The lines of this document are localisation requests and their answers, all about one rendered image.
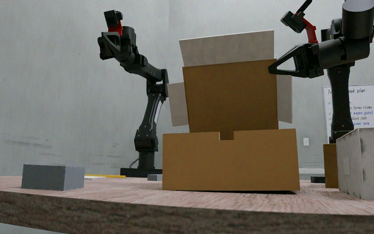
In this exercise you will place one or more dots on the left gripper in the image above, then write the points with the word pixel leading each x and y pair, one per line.
pixel 311 58

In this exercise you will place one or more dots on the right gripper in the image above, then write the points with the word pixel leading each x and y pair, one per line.
pixel 115 45

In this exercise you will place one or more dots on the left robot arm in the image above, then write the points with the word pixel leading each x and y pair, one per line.
pixel 356 31

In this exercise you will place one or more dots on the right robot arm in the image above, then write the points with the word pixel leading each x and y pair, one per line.
pixel 146 141

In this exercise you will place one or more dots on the white box with tan tape band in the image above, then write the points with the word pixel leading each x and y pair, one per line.
pixel 355 161

